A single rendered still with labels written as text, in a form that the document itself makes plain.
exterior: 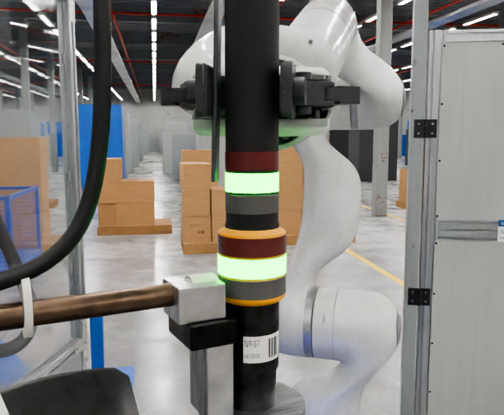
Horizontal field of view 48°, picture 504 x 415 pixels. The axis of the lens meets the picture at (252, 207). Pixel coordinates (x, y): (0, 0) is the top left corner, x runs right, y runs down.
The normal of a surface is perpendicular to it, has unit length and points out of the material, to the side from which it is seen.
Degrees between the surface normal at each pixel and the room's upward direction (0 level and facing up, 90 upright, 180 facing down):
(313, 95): 90
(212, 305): 90
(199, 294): 90
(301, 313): 59
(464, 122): 90
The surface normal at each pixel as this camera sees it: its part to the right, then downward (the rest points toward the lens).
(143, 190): 0.18, 0.13
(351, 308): -0.19, -0.57
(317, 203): -0.58, -0.12
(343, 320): -0.24, -0.33
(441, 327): -0.13, 0.13
